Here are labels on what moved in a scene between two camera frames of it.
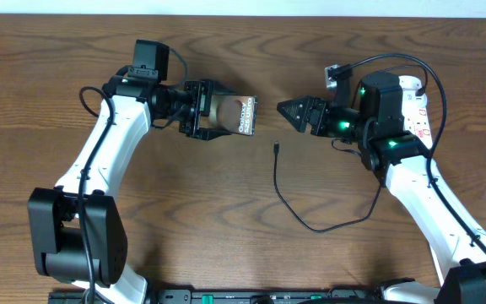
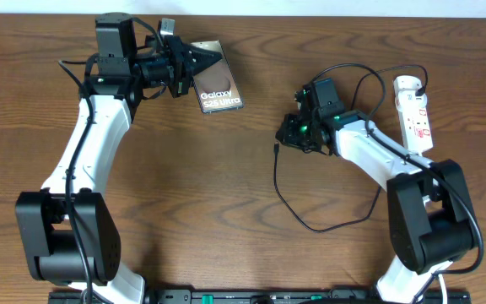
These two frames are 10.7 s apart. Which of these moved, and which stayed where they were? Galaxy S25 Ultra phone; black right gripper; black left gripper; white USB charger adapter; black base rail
Moved: Galaxy S25 Ultra phone; black left gripper; black right gripper
Stayed: white USB charger adapter; black base rail
